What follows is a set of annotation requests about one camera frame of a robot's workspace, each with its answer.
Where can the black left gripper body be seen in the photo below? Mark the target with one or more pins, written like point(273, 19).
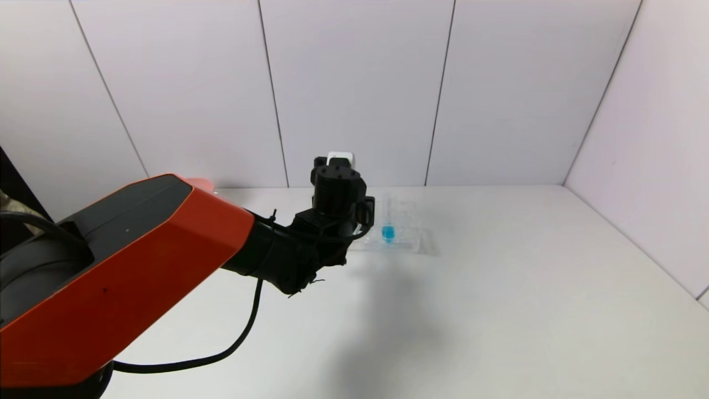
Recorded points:
point(338, 191)

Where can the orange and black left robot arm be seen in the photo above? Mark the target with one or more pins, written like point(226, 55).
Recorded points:
point(138, 249)

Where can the test tube with blue pigment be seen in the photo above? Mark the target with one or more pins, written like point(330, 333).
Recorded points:
point(388, 233)

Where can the clear acrylic test tube rack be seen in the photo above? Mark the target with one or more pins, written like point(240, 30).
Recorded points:
point(410, 235)

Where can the pink bowl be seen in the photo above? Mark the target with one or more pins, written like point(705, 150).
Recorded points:
point(202, 183)

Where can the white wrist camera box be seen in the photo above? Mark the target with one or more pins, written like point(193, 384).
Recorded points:
point(340, 155)

